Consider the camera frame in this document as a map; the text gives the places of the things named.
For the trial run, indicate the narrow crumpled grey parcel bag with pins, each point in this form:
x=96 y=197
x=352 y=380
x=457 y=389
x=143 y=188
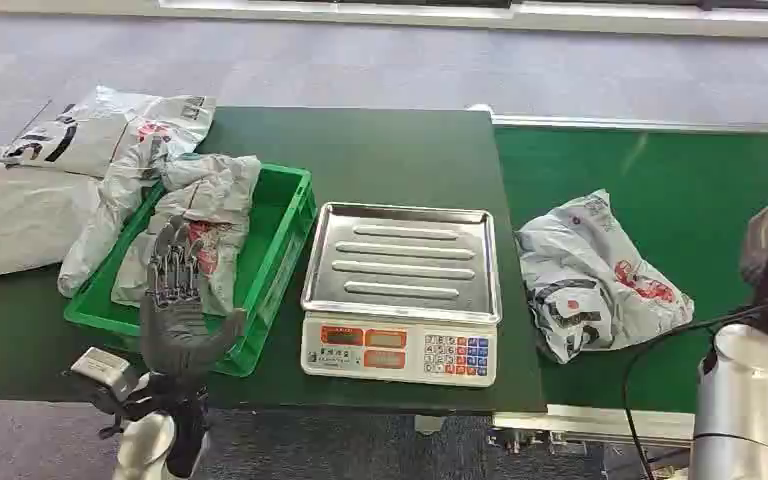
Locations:
x=116 y=199

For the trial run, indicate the white electronic scale steel tray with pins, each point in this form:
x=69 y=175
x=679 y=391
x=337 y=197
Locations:
x=400 y=265

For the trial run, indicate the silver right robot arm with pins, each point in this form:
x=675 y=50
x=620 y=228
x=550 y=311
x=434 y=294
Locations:
x=735 y=411

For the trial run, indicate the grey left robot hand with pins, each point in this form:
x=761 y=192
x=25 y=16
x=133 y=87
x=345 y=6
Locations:
x=175 y=331

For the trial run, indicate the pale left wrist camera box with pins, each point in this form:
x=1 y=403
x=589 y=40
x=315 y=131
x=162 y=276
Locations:
x=100 y=368

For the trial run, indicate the large flat white parcel bag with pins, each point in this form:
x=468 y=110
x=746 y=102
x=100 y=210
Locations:
x=20 y=218

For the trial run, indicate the grey parcel bag black stripes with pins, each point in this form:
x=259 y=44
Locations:
x=102 y=132

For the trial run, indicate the green plastic crate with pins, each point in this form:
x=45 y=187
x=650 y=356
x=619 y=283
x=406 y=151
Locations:
x=278 y=218

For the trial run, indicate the grey parcel bag red print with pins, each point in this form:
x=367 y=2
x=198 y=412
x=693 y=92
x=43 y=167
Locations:
x=215 y=199

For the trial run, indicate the green conveyor belt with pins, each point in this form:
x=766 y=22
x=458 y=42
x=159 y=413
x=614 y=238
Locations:
x=675 y=185

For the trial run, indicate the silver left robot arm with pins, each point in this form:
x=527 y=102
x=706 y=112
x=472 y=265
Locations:
x=149 y=444

